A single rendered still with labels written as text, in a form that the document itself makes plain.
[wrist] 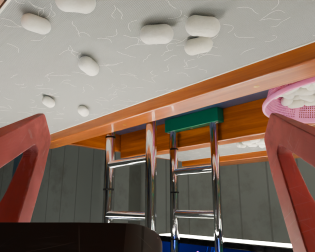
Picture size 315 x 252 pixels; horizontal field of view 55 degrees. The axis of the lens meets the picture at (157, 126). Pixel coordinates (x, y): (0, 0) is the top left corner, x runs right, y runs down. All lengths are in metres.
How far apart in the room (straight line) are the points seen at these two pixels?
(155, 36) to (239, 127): 0.53
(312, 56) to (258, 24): 0.09
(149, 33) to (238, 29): 0.10
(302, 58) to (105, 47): 0.25
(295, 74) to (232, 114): 0.42
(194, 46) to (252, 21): 0.07
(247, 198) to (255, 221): 0.16
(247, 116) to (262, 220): 1.52
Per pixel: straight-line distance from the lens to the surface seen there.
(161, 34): 0.35
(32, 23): 0.36
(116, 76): 0.49
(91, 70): 0.43
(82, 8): 0.31
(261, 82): 0.47
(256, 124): 0.81
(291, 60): 0.44
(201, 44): 0.37
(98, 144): 1.11
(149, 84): 0.52
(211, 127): 0.85
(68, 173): 3.24
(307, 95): 0.63
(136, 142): 1.10
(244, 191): 2.30
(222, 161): 1.27
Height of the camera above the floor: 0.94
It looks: 15 degrees down
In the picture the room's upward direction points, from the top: 180 degrees counter-clockwise
